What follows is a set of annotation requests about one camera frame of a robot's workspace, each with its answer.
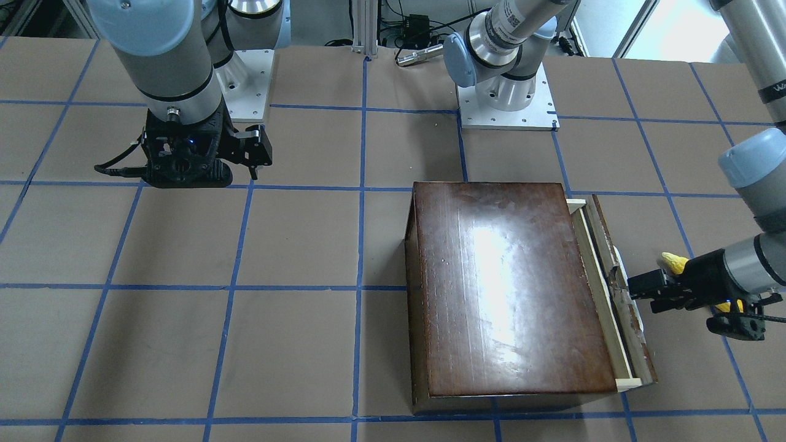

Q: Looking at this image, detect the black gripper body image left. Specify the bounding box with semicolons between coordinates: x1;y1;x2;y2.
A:
222;124;273;169

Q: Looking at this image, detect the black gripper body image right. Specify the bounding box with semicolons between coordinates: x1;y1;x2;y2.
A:
627;269;698;314

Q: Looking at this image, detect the yellow corn cob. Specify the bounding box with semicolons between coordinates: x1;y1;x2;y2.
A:
661;249;745;312

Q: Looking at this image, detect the light wooden drawer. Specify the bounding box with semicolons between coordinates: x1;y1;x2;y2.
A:
566;196;659;393

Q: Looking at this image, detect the grey robot arm image right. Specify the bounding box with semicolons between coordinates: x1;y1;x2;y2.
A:
443;1;784;317

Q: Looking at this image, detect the dark wooden drawer cabinet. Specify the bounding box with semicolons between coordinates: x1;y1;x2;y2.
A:
404;182;618;415

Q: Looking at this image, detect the silver metal cylinder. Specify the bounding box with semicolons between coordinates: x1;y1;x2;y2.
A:
395;44;443;68

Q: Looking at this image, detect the black power adapter box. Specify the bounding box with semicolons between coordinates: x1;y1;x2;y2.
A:
402;14;430;39

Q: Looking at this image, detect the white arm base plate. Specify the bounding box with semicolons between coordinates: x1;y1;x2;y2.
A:
456;64;561;131
218;48;275;123

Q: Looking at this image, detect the black camera mount image right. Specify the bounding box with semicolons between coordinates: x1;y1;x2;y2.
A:
706;293;785;341

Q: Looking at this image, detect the black camera mount image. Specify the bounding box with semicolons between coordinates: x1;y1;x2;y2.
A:
142;103;233;188
706;293;785;341

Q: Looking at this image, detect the black camera mount image left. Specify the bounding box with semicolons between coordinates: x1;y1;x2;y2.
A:
142;103;233;188

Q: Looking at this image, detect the black cable image left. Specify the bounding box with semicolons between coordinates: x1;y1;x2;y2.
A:
94;140;148;179

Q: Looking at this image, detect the aluminium frame post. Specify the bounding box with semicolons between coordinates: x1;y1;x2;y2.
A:
350;0;379;61

